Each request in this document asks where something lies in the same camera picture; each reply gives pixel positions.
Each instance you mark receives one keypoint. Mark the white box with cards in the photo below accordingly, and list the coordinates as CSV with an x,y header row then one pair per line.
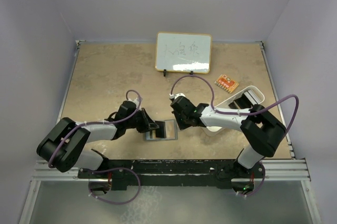
x,y
246,98

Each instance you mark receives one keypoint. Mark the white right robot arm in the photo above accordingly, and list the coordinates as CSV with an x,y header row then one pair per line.
x,y
263,131

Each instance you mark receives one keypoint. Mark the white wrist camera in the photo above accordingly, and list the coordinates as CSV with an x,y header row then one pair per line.
x,y
175,96
136,101

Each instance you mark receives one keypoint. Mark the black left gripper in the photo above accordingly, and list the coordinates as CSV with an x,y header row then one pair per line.
x,y
147,123

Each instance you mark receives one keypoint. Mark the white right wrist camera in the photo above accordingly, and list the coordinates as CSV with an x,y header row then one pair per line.
x,y
175,96

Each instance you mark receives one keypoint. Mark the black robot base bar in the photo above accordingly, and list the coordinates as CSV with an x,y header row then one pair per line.
x,y
219,173

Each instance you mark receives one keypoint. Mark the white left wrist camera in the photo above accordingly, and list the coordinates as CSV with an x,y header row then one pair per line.
x,y
136,101

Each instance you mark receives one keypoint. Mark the small whiteboard with writing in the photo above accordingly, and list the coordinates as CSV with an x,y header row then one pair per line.
x,y
183,52

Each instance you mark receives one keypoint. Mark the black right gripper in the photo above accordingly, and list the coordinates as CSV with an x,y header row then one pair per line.
x,y
181,126

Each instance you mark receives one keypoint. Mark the grey card holder wallet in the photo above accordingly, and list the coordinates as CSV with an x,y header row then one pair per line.
x,y
167,130

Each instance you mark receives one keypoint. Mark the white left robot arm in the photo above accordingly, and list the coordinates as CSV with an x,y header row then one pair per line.
x,y
63,147

